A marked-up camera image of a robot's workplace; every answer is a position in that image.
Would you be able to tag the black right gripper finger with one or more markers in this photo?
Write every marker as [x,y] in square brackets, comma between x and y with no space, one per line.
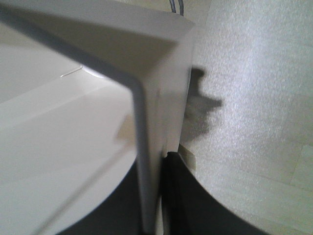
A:
[188,209]

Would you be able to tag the white plastic trash bin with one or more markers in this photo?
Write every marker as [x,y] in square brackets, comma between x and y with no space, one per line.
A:
[92,98]

